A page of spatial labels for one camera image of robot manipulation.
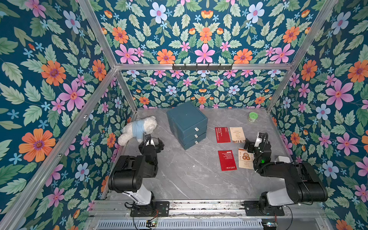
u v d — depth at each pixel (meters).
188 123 0.82
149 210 0.67
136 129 0.98
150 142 0.79
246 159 0.92
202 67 0.92
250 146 0.84
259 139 0.80
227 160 0.91
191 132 0.83
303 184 0.43
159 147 0.82
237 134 1.04
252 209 0.73
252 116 1.09
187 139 0.87
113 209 0.75
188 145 0.92
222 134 1.04
